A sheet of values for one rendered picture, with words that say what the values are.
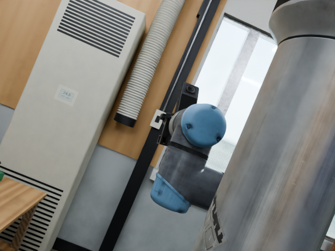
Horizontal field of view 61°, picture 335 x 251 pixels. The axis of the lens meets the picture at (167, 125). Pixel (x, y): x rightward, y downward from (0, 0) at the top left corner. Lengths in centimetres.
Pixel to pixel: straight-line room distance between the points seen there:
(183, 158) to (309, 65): 31
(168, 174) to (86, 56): 151
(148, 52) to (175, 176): 158
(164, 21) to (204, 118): 163
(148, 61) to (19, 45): 96
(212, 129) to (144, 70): 154
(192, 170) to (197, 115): 9
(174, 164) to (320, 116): 31
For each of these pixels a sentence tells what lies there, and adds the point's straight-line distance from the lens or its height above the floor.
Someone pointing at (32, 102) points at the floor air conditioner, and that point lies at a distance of 199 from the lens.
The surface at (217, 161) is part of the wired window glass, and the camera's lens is 231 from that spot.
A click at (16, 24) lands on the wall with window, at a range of 243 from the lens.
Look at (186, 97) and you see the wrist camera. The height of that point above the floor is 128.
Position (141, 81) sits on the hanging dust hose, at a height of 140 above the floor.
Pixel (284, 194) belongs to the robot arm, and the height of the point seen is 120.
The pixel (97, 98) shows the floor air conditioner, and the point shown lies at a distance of 188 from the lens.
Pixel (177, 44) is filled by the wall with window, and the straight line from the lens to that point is 220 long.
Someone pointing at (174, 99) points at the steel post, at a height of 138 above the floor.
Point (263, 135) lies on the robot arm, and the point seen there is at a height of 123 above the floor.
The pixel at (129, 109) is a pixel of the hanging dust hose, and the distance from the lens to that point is 196.
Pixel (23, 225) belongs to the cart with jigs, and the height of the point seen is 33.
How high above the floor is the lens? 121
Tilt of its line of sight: 1 degrees down
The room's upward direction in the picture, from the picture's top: 23 degrees clockwise
